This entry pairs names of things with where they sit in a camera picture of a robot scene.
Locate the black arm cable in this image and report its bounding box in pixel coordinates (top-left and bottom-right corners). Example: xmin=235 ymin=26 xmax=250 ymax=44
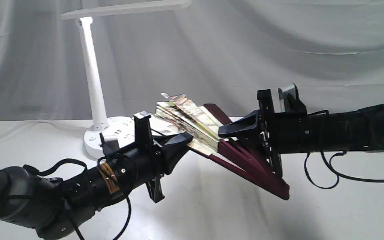
xmin=304 ymin=110 xmax=384 ymax=190
xmin=23 ymin=153 xmax=135 ymax=240

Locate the painted folding paper fan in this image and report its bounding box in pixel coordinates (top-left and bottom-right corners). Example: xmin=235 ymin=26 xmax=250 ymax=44
xmin=155 ymin=93 xmax=290 ymax=200

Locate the white desk lamp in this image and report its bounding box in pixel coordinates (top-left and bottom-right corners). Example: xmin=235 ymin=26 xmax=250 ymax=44
xmin=61 ymin=0 xmax=191 ymax=159

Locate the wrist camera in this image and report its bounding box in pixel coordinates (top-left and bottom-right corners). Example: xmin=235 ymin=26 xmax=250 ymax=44
xmin=99 ymin=133 xmax=120 ymax=156
xmin=271 ymin=84 xmax=308 ymax=114

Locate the white power cable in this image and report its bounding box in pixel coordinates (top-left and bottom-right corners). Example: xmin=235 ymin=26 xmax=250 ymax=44
xmin=0 ymin=120 xmax=94 ymax=149

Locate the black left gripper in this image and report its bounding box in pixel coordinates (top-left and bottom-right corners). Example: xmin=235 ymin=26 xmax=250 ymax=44
xmin=97 ymin=111 xmax=194 ymax=203

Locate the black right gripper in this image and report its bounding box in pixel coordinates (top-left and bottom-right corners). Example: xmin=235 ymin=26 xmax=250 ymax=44
xmin=218 ymin=89 xmax=312 ymax=177

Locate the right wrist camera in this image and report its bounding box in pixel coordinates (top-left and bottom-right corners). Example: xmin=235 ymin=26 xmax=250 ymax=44
xmin=271 ymin=84 xmax=308 ymax=114

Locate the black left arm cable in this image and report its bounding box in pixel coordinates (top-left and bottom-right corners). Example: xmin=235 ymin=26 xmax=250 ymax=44
xmin=23 ymin=153 xmax=135 ymax=240

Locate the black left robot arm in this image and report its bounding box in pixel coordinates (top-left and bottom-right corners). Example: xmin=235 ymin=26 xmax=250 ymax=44
xmin=0 ymin=111 xmax=193 ymax=240

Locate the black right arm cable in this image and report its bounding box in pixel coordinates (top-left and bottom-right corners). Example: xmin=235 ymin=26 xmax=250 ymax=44
xmin=304 ymin=110 xmax=384 ymax=190

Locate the grey backdrop curtain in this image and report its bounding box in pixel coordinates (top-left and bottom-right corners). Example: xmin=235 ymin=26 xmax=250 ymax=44
xmin=0 ymin=0 xmax=384 ymax=121

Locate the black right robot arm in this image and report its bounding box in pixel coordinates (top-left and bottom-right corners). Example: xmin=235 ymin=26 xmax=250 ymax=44
xmin=218 ymin=84 xmax=384 ymax=174

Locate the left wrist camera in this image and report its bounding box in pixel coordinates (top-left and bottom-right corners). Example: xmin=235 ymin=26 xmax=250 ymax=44
xmin=99 ymin=133 xmax=120 ymax=156

